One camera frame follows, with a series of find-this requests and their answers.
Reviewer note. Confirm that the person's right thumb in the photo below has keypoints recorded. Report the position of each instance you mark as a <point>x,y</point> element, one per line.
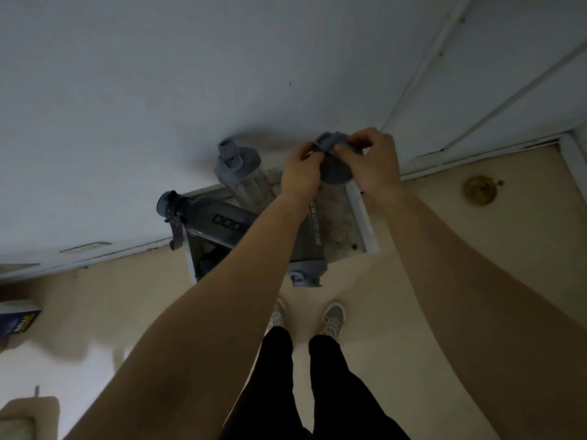
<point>347,158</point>

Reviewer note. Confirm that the white shallow tray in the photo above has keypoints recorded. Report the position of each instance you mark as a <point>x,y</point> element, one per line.
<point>341,219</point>

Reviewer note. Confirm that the person's right forearm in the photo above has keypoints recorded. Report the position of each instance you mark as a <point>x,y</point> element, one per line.
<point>481,293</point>

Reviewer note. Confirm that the black trousers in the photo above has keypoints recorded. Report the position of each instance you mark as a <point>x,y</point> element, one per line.
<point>330,394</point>

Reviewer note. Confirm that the person's left grey shoe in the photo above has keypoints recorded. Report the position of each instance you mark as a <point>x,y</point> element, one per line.
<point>277,314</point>

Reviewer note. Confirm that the person's left thumb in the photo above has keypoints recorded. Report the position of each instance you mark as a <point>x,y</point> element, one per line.
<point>317,161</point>

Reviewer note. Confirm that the person's left hand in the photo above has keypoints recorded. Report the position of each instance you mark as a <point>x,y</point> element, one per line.
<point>299,176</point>

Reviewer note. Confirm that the person's right hand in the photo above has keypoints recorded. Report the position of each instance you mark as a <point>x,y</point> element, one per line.
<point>378,167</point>

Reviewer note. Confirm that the grey bottle lid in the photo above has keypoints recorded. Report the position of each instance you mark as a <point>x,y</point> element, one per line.
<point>334,173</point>

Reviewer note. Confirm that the clear bottle with grey lid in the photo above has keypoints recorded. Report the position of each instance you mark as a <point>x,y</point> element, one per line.
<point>241,171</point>

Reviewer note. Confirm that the person's grey shoe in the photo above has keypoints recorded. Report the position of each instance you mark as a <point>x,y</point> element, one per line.
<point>333,319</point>
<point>277,314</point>

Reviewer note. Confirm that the brass floor drain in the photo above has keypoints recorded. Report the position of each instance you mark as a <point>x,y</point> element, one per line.
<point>479,190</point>

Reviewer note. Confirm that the person's left forearm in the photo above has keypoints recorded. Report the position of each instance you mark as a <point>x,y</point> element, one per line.
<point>197,316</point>

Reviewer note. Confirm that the grey printed bottle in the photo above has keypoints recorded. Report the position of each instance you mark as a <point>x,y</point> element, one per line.
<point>314,242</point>

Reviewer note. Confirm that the person's right grey shoe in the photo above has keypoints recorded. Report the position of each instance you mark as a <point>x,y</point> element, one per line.
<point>333,319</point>

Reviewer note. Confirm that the white door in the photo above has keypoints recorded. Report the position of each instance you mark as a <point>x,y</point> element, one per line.
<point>495,64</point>

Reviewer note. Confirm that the blue cardboard box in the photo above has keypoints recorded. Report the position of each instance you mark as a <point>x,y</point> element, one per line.
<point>18,319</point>

